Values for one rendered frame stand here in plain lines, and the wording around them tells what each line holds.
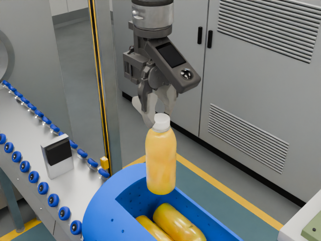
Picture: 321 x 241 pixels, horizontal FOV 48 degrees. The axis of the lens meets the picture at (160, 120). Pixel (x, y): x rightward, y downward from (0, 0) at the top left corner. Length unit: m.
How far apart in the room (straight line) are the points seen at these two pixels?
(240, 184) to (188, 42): 1.09
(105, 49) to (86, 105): 2.15
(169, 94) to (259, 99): 1.70
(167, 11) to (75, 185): 0.89
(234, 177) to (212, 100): 0.60
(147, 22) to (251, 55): 1.72
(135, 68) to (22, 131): 1.07
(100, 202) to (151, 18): 0.49
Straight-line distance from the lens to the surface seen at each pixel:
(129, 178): 0.94
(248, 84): 2.42
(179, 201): 1.09
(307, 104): 2.24
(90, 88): 3.87
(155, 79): 0.69
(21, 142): 1.66
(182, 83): 0.63
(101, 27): 1.44
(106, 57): 1.49
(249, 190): 2.72
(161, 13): 0.64
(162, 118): 0.76
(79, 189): 1.37
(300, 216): 1.03
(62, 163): 1.42
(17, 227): 2.51
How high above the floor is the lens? 1.88
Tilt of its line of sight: 35 degrees down
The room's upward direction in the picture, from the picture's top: straight up
